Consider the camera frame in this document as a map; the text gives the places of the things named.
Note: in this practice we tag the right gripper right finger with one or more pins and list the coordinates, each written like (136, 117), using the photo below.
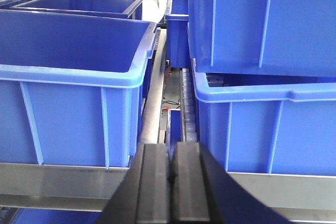
(203, 192)

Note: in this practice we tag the blue bin behind left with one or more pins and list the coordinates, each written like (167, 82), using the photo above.
(125, 9)

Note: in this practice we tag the blue bin lower right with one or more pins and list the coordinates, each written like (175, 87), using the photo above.
(267, 124)

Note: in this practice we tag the right white roller track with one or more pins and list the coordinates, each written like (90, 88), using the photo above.
(187, 105)

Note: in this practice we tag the right steel divider rail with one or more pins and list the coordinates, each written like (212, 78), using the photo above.
(152, 110)

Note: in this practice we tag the stacked blue bin upper right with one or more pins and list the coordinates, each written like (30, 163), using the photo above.
(279, 37)

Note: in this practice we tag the far blue bin centre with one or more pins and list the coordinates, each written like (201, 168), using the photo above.
(177, 37)

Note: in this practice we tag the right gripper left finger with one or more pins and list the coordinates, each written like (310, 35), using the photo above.
(144, 194)

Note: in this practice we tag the blue bin lower centre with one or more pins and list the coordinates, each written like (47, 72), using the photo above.
(71, 87)

